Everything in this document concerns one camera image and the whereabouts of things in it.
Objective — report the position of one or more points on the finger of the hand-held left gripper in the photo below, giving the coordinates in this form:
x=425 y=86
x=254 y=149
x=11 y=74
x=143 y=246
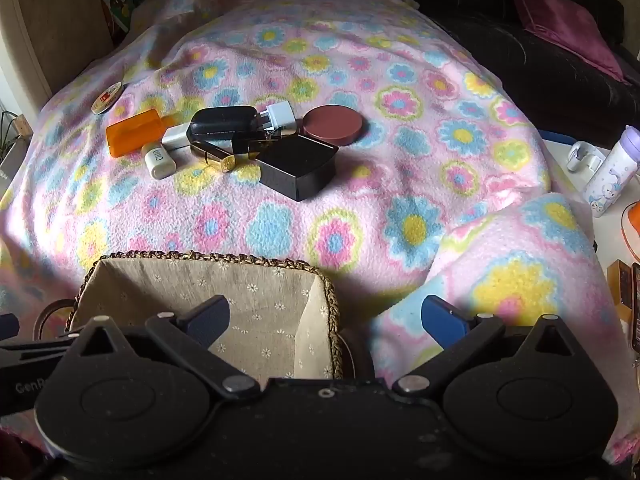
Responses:
x=7 y=327

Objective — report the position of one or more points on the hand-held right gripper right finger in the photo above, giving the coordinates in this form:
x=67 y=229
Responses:
x=442 y=321

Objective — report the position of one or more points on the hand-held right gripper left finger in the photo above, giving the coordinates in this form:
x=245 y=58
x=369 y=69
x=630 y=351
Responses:
x=210 y=319

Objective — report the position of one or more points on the woven basket with cloth lining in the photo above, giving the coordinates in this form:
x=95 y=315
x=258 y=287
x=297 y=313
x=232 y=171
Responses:
x=260 y=295

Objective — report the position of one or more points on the amber glass bottle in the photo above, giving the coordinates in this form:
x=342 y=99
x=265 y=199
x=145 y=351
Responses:
x=215 y=158

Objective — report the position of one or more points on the small white tube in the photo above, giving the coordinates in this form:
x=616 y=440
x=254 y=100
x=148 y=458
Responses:
x=158 y=161

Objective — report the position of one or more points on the black square box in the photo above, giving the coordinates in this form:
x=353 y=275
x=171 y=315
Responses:
x=295 y=166

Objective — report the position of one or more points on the white charger block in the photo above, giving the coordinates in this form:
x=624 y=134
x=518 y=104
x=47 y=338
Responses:
x=175 y=136

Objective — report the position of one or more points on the black glasses case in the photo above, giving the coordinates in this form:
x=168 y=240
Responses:
x=220 y=122

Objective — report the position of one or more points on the orange translucent plastic box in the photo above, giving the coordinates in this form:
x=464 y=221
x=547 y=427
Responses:
x=135 y=132

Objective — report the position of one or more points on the white plug adapter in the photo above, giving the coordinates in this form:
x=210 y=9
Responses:
x=278 y=112

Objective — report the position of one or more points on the pink floral fleece blanket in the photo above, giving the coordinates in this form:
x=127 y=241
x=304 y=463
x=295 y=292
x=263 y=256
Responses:
x=350 y=195

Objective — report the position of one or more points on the amber brown box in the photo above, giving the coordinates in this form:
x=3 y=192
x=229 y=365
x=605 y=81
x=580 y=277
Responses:
x=619 y=290

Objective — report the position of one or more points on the orange-rimmed object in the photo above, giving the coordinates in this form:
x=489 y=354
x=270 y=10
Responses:
x=632 y=227

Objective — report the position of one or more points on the white plastic holder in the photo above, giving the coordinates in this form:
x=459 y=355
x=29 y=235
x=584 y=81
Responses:
x=582 y=157

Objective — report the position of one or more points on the white and purple bottle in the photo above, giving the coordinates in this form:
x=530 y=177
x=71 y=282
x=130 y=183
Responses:
x=612 y=175

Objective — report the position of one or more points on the round tin with red label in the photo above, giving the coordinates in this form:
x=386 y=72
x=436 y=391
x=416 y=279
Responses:
x=107 y=97

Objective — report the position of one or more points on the black sofa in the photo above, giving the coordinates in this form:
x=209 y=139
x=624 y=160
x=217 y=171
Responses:
x=525 y=75

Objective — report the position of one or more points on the wooden board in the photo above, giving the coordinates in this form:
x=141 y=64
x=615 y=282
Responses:
x=55 y=20

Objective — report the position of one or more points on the maroon pillow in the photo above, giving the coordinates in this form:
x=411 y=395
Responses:
x=560 y=20

